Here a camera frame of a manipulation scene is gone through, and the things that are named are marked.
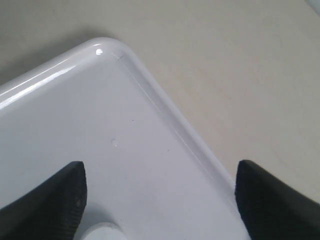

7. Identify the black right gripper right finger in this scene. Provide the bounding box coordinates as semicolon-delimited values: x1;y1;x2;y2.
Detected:
234;160;320;240

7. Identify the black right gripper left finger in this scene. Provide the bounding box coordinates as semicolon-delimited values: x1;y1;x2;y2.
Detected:
0;161;88;240

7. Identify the white bottle cap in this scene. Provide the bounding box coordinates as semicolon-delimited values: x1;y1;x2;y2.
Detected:
80;222;127;240

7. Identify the white rectangular plastic tray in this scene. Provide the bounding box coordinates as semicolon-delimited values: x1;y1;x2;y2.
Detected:
0;38;249;240

